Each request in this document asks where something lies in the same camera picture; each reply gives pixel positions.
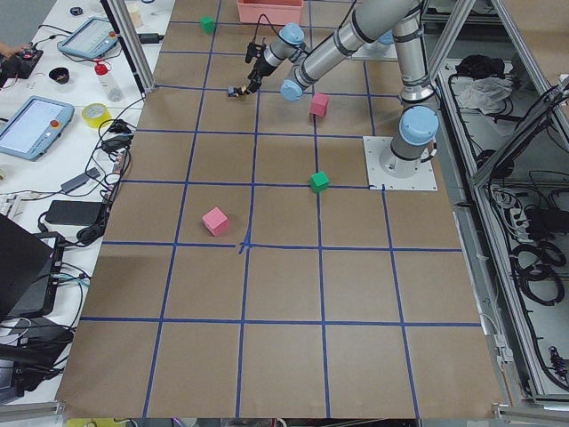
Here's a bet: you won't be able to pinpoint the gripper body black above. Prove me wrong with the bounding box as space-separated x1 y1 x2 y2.
252 56 272 80

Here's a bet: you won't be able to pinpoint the yellow push button switch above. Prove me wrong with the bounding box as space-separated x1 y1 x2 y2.
228 85 249 98

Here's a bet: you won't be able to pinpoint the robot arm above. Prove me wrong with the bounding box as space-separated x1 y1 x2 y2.
240 0 435 104

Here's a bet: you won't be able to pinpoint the pink plastic bin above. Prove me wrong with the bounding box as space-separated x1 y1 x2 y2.
236 0 304 25

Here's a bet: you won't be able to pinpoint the green cube near bin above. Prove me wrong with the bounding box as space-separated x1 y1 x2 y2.
199 16 216 34

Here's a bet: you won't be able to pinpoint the pink cube near centre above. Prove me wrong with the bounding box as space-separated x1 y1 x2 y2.
309 93 330 117

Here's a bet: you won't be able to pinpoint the pink cube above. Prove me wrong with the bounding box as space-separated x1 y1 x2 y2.
309 93 330 117
202 206 230 237

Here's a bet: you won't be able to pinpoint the green cube near base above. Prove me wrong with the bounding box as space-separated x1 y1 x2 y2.
309 171 330 193

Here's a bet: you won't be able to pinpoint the clear bottle red cap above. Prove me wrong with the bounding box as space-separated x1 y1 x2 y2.
94 60 124 102

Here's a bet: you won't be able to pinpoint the pink cube far side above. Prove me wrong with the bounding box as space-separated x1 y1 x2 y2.
202 206 230 237

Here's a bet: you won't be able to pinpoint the yellow tape roll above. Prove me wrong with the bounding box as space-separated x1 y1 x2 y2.
81 102 112 129

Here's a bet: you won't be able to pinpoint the teach pendant far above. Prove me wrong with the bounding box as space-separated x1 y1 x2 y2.
57 17 118 60

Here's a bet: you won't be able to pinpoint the teach pendant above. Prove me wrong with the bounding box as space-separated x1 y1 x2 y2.
1 96 75 161
57 17 118 60

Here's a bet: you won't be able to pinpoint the black bowl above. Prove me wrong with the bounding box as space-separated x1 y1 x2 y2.
48 67 70 85

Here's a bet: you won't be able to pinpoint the teach pendant near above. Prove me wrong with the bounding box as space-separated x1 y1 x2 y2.
1 96 75 161

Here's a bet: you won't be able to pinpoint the white rag pile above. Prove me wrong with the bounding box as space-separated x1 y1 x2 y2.
458 77 514 115

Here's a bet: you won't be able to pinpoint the black power adapter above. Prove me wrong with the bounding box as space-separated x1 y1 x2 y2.
45 200 102 226

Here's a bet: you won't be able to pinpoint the black laptop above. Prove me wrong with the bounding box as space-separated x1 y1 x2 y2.
1 215 63 320

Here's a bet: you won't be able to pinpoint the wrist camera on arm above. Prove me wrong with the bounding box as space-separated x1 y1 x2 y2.
244 42 267 64

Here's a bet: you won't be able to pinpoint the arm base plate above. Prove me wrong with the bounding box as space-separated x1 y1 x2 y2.
363 136 437 191
351 41 397 61

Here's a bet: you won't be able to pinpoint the aluminium frame post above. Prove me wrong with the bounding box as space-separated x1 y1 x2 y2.
100 0 156 95

